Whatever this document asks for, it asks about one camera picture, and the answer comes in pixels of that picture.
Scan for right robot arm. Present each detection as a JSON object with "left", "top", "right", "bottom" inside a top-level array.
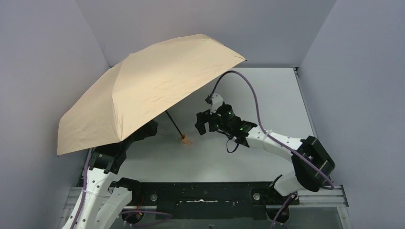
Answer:
[{"left": 195, "top": 104, "right": 335, "bottom": 196}]

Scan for aluminium frame rail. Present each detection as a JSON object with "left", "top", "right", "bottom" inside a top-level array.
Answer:
[{"left": 59, "top": 178, "right": 352, "bottom": 229}]

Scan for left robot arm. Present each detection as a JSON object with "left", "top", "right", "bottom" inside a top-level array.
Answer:
[{"left": 63, "top": 120, "right": 158, "bottom": 229}]

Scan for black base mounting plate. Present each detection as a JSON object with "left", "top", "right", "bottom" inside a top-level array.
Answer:
[{"left": 129, "top": 182, "right": 287, "bottom": 220}]

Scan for beige folding umbrella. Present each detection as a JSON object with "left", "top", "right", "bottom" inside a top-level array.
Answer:
[{"left": 57, "top": 34, "right": 245, "bottom": 156}]

